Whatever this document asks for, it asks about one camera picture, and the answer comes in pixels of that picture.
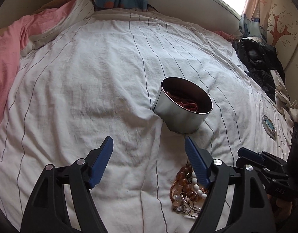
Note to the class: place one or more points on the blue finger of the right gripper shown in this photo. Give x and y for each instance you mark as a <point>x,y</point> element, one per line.
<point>248,157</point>

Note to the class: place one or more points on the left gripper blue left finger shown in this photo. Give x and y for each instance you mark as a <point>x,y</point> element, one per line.
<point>46,210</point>

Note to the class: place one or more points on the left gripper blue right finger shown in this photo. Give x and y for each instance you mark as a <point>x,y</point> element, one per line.
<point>250,210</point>

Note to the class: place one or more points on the silver metal bangle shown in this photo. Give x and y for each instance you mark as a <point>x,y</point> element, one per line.
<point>183,205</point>

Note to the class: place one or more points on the person's right hand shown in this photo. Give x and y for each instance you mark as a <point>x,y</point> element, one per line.
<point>280,208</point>

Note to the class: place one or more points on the round decorated tin lid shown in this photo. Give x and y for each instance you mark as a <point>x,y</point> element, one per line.
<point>269,127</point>

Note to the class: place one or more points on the beige cloth garment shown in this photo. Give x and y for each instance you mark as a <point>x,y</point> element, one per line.
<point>288,109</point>

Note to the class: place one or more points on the round silver metal tin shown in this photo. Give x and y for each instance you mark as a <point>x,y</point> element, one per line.
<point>182,104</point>

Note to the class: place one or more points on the black jacket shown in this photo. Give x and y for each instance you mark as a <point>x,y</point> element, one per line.
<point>259,59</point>

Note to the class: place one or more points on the cream wardrobe with tree decal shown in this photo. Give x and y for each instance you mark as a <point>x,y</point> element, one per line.
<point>282,31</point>

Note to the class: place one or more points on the right whale print curtain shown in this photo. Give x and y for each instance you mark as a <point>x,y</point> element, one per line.
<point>254,19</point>

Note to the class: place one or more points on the white striped bed sheet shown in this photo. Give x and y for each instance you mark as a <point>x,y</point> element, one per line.
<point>100,78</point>

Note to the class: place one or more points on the pink blanket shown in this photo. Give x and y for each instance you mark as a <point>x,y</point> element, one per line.
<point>16,40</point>

